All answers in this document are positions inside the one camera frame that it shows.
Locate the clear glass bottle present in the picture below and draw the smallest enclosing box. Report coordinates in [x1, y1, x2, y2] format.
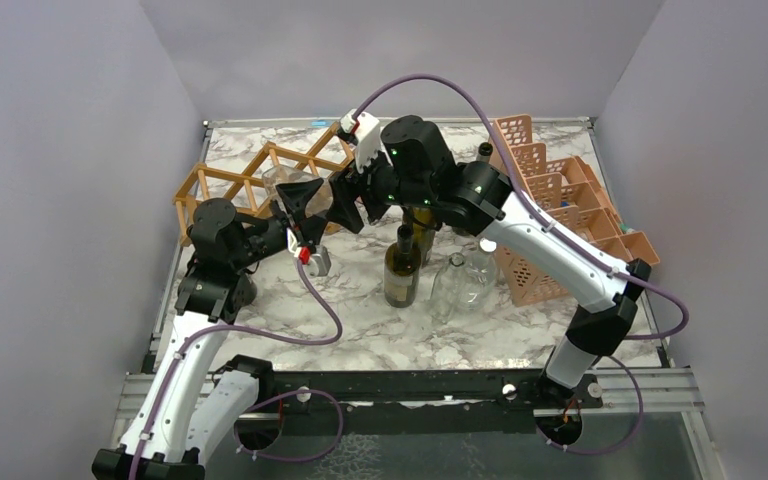
[262, 164, 333, 216]

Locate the wooden wine rack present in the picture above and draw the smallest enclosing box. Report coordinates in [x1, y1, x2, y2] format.
[173, 125, 353, 246]

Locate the dark green wine bottle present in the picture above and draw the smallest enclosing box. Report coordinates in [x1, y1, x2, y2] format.
[383, 225, 422, 308]

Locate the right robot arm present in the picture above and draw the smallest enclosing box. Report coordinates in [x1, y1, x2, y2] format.
[320, 110, 651, 407]

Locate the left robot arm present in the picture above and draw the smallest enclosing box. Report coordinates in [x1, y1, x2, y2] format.
[91, 157, 399, 479]

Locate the green wine bottle silver neck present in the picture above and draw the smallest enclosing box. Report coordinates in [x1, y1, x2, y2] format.
[475, 142, 494, 163]

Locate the pink plastic organizer rack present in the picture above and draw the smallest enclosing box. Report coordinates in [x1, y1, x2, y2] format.
[487, 114, 662, 308]

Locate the clear glass jug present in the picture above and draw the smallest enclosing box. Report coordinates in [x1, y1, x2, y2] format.
[428, 238, 497, 324]

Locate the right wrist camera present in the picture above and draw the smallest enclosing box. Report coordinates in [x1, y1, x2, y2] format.
[295, 245, 332, 277]

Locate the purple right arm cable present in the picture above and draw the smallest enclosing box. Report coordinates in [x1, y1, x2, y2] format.
[125, 254, 346, 480]

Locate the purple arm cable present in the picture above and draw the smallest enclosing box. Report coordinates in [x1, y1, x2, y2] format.
[352, 73, 690, 342]
[125, 254, 346, 480]

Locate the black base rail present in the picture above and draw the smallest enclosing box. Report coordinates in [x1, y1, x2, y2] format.
[138, 354, 605, 439]

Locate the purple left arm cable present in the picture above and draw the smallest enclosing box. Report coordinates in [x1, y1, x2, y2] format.
[352, 73, 690, 342]

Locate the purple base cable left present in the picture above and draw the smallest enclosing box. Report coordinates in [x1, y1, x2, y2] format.
[232, 388, 346, 464]

